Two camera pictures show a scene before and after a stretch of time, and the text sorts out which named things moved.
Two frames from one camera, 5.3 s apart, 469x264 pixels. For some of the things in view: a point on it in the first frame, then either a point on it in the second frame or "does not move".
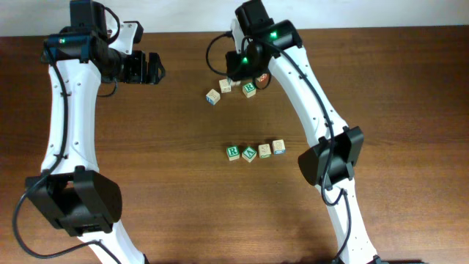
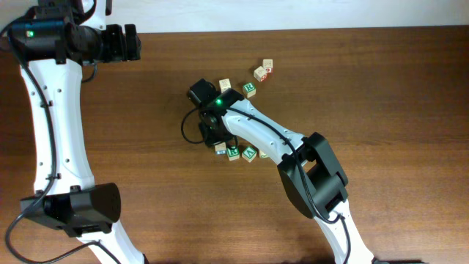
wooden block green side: [225, 86] does not move
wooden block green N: [264, 151] does not move
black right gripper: [233, 72] -> [209, 140]
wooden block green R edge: [233, 152] does not move
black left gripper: [141, 75] -> [122, 45]
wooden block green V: [249, 154] does not move
